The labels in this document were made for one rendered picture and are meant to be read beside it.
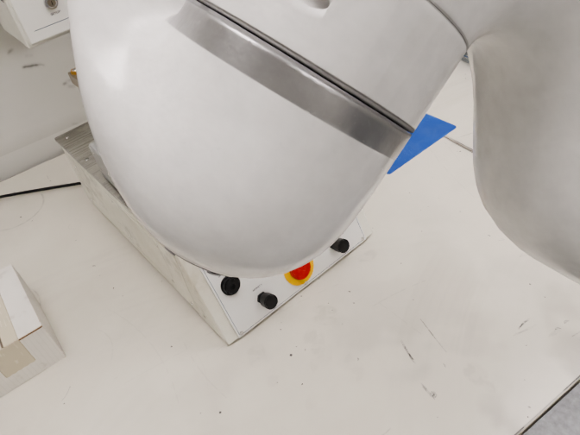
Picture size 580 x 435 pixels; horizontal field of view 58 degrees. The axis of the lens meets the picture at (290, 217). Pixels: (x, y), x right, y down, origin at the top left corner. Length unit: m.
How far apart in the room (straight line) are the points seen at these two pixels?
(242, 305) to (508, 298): 0.43
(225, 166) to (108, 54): 0.06
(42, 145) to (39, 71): 0.19
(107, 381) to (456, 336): 0.55
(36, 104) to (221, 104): 1.28
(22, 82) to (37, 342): 0.69
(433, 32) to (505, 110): 0.08
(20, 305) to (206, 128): 0.82
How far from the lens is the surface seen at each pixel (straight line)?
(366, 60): 0.17
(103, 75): 0.20
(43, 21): 0.96
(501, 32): 0.22
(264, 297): 0.85
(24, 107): 1.44
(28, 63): 1.40
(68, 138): 1.14
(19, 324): 0.94
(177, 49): 0.19
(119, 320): 0.98
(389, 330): 0.86
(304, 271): 0.90
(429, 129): 1.26
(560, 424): 0.82
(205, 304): 0.83
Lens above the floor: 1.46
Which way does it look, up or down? 42 degrees down
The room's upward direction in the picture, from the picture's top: 11 degrees counter-clockwise
